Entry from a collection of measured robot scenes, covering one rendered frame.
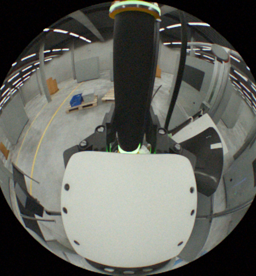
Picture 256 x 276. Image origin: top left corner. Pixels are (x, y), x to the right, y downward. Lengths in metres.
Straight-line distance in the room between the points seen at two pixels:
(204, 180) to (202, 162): 0.04
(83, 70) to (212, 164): 7.62
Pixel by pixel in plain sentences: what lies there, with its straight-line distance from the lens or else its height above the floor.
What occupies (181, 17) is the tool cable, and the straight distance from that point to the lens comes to 0.19.
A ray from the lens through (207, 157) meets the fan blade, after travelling 0.21.
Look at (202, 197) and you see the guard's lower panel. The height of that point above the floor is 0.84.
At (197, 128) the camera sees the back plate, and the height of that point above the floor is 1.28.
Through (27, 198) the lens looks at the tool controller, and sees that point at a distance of 0.69.
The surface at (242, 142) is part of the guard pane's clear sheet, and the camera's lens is 0.74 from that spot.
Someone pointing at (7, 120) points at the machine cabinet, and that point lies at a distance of 6.17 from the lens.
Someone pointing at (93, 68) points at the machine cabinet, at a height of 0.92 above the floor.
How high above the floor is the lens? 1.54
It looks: 51 degrees down
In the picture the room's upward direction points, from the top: 3 degrees clockwise
